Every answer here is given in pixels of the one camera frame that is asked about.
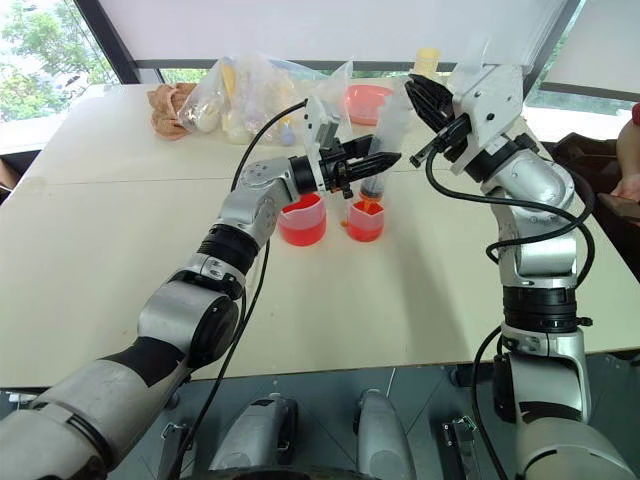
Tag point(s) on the large clear plastic bag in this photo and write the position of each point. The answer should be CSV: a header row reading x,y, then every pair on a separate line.
x,y
280,85

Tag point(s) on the clear plastic bag with bottles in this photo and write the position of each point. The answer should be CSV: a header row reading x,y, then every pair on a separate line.
x,y
205,107

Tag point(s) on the cardboard box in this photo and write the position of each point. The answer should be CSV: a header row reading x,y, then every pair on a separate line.
x,y
7,172

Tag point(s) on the black metal bracket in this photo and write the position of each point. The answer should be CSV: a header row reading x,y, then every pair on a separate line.
x,y
175,447
460,445

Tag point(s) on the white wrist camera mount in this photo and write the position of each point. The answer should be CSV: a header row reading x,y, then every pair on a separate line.
x,y
314,120
492,100

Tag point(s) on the brown flat object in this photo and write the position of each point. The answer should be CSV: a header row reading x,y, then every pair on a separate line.
x,y
620,206

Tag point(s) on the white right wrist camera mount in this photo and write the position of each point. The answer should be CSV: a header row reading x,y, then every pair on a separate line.
x,y
492,100

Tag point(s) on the crumpled brown cloth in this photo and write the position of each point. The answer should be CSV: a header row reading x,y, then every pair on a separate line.
x,y
167,107

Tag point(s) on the small blue rubber bulb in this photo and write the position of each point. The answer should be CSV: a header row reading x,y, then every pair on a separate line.
x,y
287,134

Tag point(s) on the pale yellow plastic container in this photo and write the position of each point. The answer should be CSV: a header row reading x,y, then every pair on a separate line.
x,y
427,62

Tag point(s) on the bystander person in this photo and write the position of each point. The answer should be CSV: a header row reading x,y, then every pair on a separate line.
x,y
629,155

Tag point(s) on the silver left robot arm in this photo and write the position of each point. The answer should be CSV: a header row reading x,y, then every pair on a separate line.
x,y
175,320

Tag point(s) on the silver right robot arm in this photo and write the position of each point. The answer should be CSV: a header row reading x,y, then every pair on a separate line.
x,y
540,260

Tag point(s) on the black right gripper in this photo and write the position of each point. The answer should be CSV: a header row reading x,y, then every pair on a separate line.
x,y
454,132

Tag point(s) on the round cup with red liquid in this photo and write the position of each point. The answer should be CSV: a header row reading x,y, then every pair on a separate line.
x,y
301,222

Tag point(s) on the small cup with red liquid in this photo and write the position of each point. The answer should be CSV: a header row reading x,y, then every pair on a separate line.
x,y
367,225

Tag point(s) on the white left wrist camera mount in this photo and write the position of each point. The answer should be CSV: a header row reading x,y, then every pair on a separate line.
x,y
314,120

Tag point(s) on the clear plastic syringe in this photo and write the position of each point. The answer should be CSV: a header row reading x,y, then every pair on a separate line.
x,y
372,189

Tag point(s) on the silver robot leg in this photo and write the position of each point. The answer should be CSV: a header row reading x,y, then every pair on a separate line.
x,y
260,435
382,435

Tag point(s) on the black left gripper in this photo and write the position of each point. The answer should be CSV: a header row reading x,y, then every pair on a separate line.
x,y
336,172

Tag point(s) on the pink plastic bowl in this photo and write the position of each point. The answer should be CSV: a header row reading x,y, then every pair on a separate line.
x,y
362,102

